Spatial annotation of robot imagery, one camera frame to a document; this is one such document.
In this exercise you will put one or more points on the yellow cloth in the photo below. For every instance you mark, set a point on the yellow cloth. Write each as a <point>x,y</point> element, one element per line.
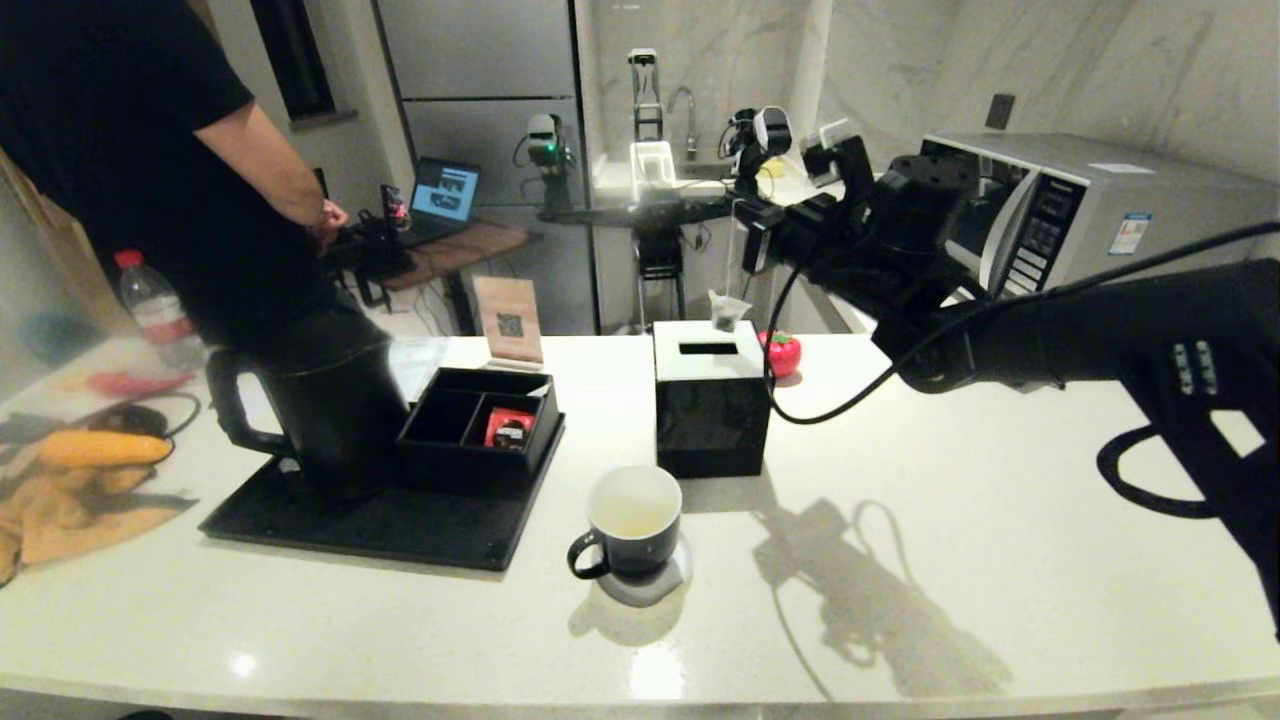
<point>70,520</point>

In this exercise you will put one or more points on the person's right hand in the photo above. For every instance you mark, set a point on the person's right hand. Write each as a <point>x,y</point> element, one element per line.
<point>330,225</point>

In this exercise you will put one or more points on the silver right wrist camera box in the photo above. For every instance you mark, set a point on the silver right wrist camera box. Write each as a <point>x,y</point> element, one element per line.
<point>828,150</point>

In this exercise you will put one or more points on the black computer mouse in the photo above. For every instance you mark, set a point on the black computer mouse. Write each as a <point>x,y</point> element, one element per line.
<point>125,420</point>

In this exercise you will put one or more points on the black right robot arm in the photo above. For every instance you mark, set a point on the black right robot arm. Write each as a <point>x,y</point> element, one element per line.
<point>1100,340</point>

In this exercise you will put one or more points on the dark window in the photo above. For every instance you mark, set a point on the dark window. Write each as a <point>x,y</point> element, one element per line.
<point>295,55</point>

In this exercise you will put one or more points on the grey tea bag sachet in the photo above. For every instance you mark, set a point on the grey tea bag sachet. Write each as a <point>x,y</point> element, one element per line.
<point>728,312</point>

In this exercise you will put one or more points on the silver microwave oven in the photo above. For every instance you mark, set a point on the silver microwave oven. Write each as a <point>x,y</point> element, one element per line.
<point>1150,200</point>

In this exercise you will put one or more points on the red chili pepper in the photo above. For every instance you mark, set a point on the red chili pepper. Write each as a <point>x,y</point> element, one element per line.
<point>125,384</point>

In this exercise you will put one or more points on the chrome sink faucet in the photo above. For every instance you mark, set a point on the chrome sink faucet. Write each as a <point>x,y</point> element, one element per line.
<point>690,120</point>

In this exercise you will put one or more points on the white paper sheet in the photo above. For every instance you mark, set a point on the white paper sheet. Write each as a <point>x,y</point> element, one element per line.
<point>420,365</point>

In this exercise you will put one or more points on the black wall socket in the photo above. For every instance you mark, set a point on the black wall socket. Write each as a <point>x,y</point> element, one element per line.
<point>998,112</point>

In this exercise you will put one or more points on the dark mug white inside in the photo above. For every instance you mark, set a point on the dark mug white inside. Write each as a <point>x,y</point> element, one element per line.
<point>635,550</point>

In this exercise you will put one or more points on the person's right forearm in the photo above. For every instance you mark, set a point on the person's right forearm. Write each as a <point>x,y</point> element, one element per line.
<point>265,165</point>

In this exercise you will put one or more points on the grey refrigerator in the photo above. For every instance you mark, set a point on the grey refrigerator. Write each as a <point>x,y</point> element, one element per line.
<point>500,50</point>

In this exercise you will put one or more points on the white paper sachet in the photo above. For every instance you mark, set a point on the white paper sachet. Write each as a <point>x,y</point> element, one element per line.
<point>537,387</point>

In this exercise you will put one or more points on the black mounting bar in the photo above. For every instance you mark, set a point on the black mounting bar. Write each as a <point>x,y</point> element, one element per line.
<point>650,212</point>

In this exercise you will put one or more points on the black tissue box white lid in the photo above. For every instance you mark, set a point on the black tissue box white lid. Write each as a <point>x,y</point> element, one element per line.
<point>710,420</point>

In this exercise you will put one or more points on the red sachet packet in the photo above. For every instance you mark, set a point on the red sachet packet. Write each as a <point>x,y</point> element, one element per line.
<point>508,428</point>

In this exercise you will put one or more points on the white round coaster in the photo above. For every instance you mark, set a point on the white round coaster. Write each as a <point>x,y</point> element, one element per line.
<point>655,596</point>

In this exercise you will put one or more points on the white dish rack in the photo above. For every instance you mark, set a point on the white dish rack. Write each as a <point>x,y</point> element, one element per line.
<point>652,169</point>

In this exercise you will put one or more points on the yellow corn cob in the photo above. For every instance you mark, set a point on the yellow corn cob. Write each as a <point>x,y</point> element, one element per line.
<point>105,450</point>

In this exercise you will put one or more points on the person in black shirt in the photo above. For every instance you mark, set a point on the person in black shirt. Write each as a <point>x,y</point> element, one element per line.
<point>120,170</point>

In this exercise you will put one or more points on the black compartment box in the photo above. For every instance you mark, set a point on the black compartment box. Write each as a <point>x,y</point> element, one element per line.
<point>440,455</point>

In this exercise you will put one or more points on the red tomato shaped ornament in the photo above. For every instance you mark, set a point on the red tomato shaped ornament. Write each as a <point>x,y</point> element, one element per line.
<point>782,353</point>

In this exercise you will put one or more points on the yellow sponge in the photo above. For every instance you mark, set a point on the yellow sponge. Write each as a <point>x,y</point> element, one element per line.
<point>775,172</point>

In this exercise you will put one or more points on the teal object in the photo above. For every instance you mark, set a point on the teal object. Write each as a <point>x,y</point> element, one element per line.
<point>50,335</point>

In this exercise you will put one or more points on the black serving tray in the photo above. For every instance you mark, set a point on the black serving tray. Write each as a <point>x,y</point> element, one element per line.
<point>400,530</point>

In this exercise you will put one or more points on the open laptop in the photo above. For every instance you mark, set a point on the open laptop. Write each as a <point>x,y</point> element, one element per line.
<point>445,192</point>

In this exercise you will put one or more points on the brown QR code sign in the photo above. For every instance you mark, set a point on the brown QR code sign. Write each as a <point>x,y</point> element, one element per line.
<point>508,320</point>

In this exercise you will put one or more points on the black electric kettle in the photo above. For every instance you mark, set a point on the black electric kettle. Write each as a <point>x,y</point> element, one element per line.
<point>330,410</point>

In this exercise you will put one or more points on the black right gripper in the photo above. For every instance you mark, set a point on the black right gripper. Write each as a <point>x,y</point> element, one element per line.
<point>815,245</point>

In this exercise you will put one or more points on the plastic bottle red cap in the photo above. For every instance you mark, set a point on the plastic bottle red cap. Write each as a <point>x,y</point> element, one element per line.
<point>155,310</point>

